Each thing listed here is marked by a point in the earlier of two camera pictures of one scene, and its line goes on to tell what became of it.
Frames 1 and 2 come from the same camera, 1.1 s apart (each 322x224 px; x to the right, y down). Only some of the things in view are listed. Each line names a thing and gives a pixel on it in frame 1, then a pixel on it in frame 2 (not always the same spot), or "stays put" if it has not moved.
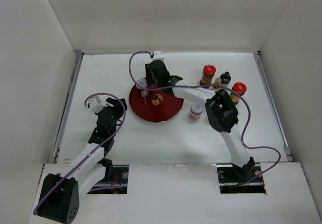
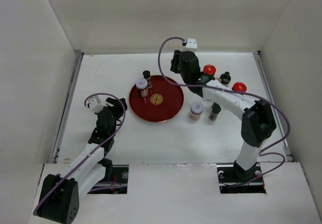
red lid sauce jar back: [209, 72] stays put
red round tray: [159, 106] stays put
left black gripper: [118, 106] stays put
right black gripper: [148, 73] -> [175, 61]
